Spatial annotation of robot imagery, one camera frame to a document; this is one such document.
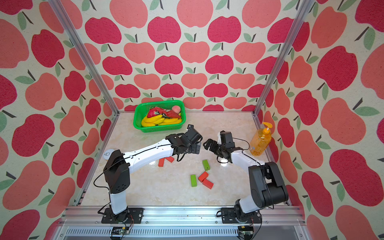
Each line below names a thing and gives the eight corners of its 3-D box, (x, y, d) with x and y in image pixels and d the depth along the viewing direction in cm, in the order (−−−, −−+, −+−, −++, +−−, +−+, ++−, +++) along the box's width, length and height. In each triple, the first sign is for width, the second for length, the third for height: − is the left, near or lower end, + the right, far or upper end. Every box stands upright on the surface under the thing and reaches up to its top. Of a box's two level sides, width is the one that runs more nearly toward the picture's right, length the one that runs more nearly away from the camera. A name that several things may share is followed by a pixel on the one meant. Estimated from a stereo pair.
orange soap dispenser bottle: (247, 156, 99) (261, 133, 79) (250, 145, 105) (263, 121, 85) (259, 160, 97) (276, 138, 77) (261, 148, 103) (277, 125, 83)
